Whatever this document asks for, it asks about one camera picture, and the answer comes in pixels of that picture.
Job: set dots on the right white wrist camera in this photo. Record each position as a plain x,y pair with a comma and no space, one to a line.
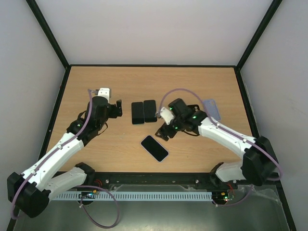
166,115

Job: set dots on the black metal frame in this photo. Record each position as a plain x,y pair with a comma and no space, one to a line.
237,68

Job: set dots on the lilac phone case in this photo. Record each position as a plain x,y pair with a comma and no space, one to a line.
212,108

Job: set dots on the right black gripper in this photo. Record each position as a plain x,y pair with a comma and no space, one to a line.
167,130

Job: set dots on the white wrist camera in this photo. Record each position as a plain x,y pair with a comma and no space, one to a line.
166,115
103,92

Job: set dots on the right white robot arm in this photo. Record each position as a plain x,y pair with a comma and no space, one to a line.
257,157

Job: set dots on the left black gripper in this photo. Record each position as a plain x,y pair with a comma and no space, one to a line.
116,110

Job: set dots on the black phone case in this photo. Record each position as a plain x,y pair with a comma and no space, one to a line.
194,107

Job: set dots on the grey slotted cable duct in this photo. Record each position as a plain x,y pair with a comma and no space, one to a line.
135,196

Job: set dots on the phone in white case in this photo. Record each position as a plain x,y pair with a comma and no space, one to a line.
154,148

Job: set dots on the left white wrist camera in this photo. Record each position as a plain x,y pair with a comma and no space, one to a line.
103,92

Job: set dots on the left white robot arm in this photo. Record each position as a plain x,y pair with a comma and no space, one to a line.
32,190

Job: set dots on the black bare phone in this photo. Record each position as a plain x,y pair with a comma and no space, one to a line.
137,113

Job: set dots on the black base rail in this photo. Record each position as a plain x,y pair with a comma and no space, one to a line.
199,181

